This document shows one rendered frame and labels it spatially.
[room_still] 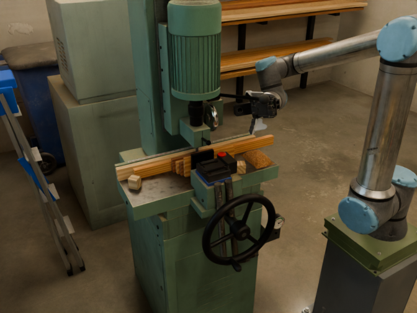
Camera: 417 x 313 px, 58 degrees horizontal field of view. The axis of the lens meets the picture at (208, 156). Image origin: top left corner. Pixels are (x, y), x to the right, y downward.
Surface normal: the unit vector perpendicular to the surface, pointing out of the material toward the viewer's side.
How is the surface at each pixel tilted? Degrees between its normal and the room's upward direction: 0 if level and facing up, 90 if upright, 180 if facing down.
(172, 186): 0
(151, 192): 0
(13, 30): 90
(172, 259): 90
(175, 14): 90
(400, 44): 83
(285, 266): 0
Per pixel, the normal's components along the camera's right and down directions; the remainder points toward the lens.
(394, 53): -0.77, 0.22
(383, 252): 0.00, -0.86
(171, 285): 0.45, 0.44
